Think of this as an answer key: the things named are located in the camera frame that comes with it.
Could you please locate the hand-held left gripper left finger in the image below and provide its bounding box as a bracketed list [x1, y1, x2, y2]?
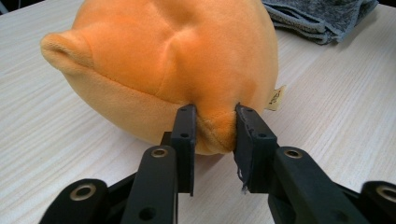
[120, 104, 198, 224]

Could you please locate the orange plush toy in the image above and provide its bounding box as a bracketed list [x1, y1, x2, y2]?
[40, 0, 288, 156]

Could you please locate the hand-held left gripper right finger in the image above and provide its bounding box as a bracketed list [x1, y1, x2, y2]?
[233, 103, 372, 224]

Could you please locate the grey cloth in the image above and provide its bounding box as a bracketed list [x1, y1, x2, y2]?
[261, 0, 379, 46]

